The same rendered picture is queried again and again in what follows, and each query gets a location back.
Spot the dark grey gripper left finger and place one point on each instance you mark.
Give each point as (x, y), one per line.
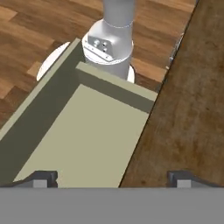
(43, 176)

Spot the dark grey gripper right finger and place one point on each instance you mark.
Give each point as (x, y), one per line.
(180, 176)

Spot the beige open drawer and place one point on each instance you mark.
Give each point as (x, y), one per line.
(87, 137)

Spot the white round floor plate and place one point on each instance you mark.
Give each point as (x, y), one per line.
(52, 59)

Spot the white round post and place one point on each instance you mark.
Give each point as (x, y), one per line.
(115, 35)

